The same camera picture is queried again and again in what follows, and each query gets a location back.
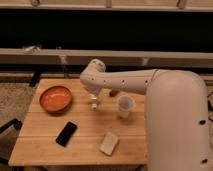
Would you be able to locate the orange bowl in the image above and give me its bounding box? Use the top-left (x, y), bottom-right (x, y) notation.
top-left (39, 86), bottom-right (73, 113)

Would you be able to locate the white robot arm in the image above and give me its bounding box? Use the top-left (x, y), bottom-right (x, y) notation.
top-left (80, 59), bottom-right (213, 171)

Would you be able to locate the dark red marker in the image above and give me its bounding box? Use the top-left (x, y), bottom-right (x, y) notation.
top-left (109, 90), bottom-right (119, 97)

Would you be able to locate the black chair part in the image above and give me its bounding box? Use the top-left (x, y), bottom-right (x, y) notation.
top-left (0, 119), bottom-right (22, 134)

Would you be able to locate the white sponge block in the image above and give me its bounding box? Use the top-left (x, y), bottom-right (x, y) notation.
top-left (99, 132), bottom-right (119, 156)

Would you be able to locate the white bottle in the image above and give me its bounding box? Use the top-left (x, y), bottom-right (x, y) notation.
top-left (90, 94), bottom-right (99, 110)

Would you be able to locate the translucent plastic cup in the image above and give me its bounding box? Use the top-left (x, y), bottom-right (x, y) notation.
top-left (117, 95), bottom-right (134, 118)

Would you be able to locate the black phone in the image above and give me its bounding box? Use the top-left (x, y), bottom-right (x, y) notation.
top-left (56, 122), bottom-right (77, 147)

